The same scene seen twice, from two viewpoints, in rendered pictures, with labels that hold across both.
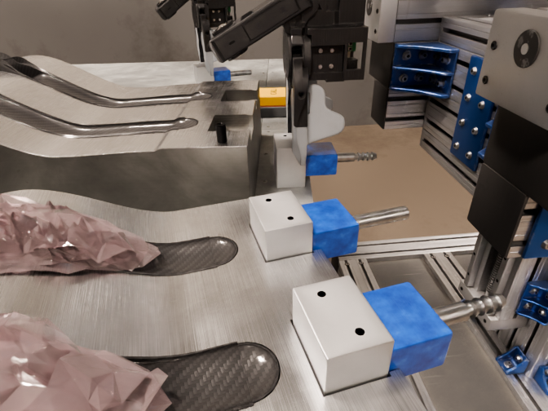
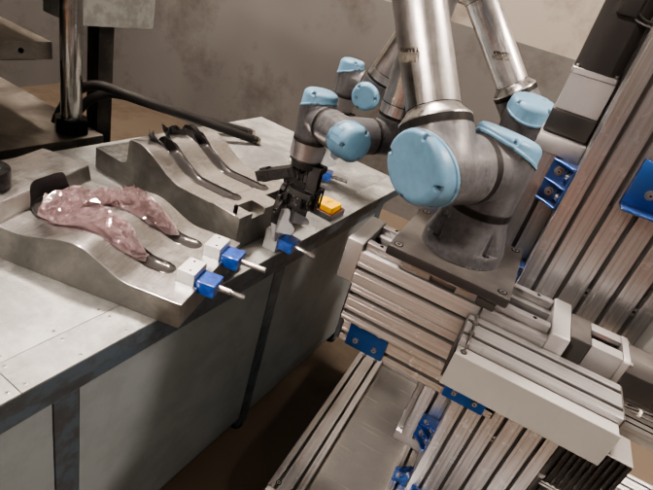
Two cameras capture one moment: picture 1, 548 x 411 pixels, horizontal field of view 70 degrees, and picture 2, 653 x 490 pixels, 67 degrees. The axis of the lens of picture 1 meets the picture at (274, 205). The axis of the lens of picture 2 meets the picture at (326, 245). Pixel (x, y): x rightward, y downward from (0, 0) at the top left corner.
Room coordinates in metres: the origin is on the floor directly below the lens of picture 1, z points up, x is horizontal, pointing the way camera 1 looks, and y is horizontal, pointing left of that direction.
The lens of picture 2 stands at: (-0.47, -0.54, 1.43)
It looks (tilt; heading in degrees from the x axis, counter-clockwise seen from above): 29 degrees down; 22
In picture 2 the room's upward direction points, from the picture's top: 17 degrees clockwise
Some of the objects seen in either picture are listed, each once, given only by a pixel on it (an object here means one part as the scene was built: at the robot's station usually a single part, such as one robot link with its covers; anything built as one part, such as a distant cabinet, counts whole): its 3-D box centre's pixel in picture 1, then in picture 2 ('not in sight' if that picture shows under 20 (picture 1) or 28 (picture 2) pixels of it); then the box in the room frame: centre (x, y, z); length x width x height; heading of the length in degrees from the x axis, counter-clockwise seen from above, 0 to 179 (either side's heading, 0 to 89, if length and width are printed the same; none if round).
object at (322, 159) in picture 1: (325, 158); (292, 245); (0.45, -0.07, 0.83); 0.13 x 0.05 x 0.05; 93
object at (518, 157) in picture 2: not in sight; (495, 166); (0.40, -0.44, 1.20); 0.13 x 0.12 x 0.14; 153
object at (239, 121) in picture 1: (232, 137); (250, 213); (0.42, 0.04, 0.87); 0.05 x 0.05 x 0.04; 88
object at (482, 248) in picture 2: not in sight; (470, 225); (0.40, -0.44, 1.09); 0.15 x 0.15 x 0.10
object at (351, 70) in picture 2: not in sight; (349, 78); (0.93, 0.12, 1.15); 0.09 x 0.08 x 0.11; 101
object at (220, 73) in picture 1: (223, 74); (328, 175); (0.93, 0.11, 0.83); 0.13 x 0.05 x 0.05; 109
